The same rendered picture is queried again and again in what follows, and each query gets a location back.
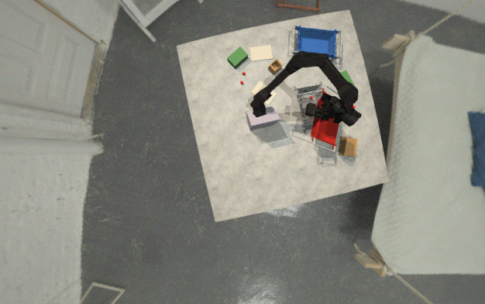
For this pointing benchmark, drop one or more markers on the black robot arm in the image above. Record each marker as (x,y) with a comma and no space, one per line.
(347,91)

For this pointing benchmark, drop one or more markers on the green rectangular block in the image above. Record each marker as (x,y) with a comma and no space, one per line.
(347,77)
(237,57)

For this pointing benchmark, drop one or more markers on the orange open-top tray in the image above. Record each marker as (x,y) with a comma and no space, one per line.
(275,66)

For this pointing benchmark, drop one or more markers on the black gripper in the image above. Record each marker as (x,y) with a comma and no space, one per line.
(312,109)

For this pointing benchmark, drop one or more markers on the tan rectangular block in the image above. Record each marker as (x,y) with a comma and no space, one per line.
(348,147)

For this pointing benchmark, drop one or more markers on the red plastic tray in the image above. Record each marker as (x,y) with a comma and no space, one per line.
(324,130)

